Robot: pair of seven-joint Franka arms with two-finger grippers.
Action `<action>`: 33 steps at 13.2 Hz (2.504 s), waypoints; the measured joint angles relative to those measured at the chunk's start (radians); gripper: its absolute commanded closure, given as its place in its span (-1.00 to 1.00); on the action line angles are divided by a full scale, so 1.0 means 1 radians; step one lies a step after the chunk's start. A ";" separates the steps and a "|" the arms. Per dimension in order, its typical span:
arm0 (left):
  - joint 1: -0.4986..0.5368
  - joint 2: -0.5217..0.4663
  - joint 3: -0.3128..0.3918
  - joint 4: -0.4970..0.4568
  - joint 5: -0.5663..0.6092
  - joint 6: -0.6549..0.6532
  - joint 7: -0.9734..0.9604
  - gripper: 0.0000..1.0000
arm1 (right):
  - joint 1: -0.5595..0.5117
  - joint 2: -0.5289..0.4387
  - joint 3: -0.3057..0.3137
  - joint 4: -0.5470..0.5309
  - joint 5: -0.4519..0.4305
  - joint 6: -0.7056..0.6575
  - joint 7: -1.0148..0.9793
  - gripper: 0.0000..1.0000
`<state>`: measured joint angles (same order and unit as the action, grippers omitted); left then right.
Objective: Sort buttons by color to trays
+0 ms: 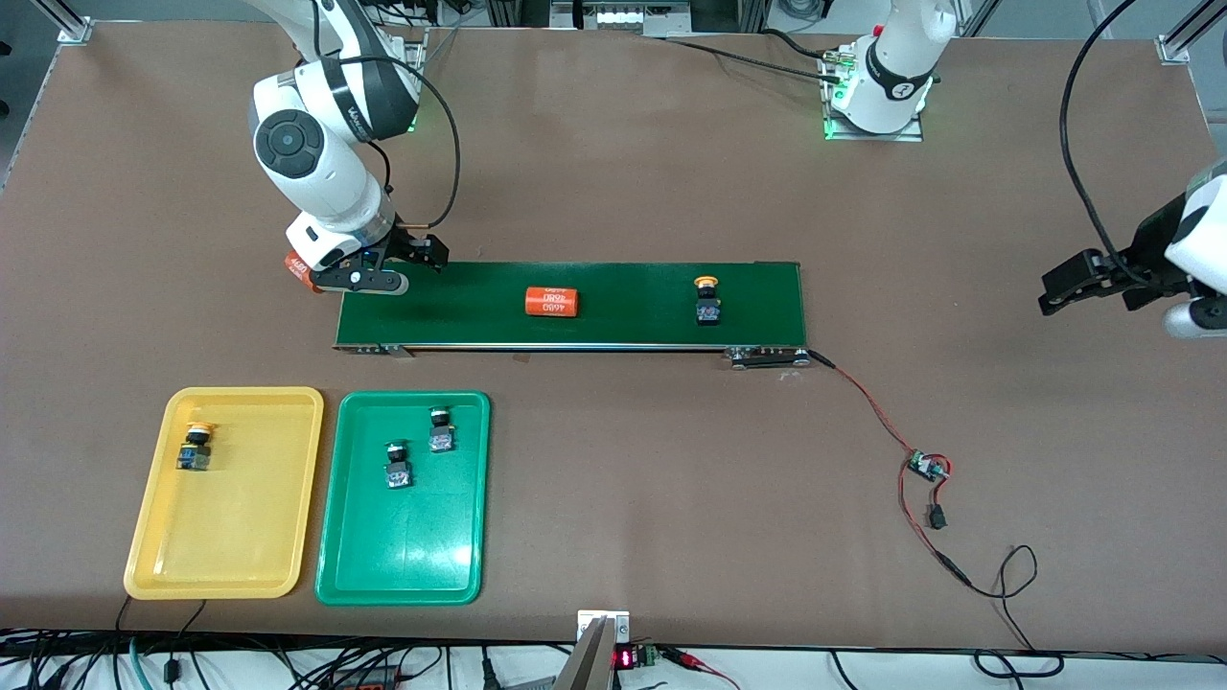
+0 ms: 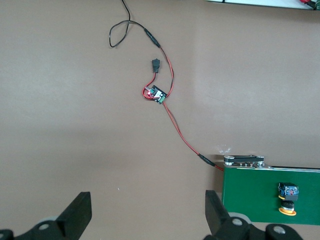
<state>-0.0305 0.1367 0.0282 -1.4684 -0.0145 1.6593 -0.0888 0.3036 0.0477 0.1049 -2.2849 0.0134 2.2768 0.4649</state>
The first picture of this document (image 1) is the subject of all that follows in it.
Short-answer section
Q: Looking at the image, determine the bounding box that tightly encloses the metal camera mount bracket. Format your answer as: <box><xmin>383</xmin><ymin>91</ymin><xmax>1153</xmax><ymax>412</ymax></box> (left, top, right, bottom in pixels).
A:
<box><xmin>554</xmin><ymin>610</ymin><xmax>632</xmax><ymax>690</ymax></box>

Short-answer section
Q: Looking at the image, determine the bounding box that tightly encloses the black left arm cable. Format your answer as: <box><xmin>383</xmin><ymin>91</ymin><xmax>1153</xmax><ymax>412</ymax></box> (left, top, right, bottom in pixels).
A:
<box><xmin>1058</xmin><ymin>0</ymin><xmax>1151</xmax><ymax>287</ymax></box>

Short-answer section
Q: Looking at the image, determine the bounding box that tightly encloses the yellow plastic tray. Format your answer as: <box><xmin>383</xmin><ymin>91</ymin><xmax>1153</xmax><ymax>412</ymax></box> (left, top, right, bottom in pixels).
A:
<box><xmin>123</xmin><ymin>386</ymin><xmax>325</xmax><ymax>601</ymax></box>

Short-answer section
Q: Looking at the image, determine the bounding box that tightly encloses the green plastic tray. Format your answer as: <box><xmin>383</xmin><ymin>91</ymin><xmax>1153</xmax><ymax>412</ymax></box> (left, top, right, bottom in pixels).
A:
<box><xmin>314</xmin><ymin>390</ymin><xmax>492</xmax><ymax>607</ymax></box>

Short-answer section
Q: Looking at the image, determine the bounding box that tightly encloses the red clip lead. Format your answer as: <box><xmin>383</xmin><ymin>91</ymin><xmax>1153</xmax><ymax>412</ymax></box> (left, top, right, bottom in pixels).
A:
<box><xmin>661</xmin><ymin>648</ymin><xmax>741</xmax><ymax>690</ymax></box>

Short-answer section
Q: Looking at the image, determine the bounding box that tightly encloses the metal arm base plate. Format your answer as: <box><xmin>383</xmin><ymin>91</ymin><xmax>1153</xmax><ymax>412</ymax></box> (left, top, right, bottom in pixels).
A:
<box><xmin>383</xmin><ymin>27</ymin><xmax>428</xmax><ymax>133</ymax></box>
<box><xmin>822</xmin><ymin>48</ymin><xmax>926</xmax><ymax>143</ymax></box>

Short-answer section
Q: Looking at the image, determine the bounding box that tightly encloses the aluminium frame profile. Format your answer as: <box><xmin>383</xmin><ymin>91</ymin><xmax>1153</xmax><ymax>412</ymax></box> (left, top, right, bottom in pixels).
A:
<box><xmin>1155</xmin><ymin>0</ymin><xmax>1227</xmax><ymax>66</ymax></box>
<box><xmin>34</xmin><ymin>0</ymin><xmax>95</xmax><ymax>45</ymax></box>

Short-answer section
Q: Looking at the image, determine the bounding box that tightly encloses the green conveyor belt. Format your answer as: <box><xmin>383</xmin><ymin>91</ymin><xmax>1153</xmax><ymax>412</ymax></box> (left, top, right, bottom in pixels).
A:
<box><xmin>332</xmin><ymin>259</ymin><xmax>812</xmax><ymax>371</ymax></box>

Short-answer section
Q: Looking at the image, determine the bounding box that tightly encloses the black cable bundle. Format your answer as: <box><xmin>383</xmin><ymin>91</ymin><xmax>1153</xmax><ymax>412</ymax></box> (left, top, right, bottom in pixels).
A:
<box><xmin>0</xmin><ymin>596</ymin><xmax>576</xmax><ymax>690</ymax></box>

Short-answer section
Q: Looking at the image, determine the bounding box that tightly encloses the metal frame rack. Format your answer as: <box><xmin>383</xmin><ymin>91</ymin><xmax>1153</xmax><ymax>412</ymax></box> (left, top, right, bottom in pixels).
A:
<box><xmin>484</xmin><ymin>0</ymin><xmax>768</xmax><ymax>39</ymax></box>

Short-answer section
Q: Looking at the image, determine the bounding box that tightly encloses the black cable on table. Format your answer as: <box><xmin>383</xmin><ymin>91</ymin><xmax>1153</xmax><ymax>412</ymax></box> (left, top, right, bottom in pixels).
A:
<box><xmin>661</xmin><ymin>27</ymin><xmax>846</xmax><ymax>85</ymax></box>

